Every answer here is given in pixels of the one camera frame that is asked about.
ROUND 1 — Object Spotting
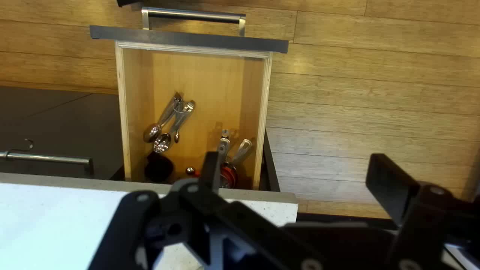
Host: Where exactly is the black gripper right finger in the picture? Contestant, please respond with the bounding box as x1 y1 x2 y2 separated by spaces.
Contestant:
365 151 480 270

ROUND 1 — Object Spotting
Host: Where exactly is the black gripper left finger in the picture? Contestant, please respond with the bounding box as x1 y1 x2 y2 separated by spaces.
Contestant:
89 149 325 270

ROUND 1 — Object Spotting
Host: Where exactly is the red measuring cup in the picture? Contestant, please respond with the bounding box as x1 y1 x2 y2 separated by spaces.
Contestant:
220 161 241 188

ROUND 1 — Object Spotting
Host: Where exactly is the black round utensil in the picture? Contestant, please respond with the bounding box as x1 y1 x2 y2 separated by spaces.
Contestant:
145 151 178 184

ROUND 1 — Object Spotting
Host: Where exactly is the silver table spoon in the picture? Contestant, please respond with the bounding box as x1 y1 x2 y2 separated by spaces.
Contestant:
143 91 185 143
152 98 199 154

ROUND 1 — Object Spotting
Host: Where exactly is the wooden drawer with grey front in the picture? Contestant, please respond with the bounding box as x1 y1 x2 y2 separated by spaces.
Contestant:
89 23 292 191

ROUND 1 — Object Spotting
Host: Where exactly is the long silver cabinet handle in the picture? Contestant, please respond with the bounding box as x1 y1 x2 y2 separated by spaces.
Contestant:
0 148 95 169

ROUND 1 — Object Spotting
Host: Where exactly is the silver drawer handle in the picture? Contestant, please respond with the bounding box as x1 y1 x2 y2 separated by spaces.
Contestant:
140 5 248 37

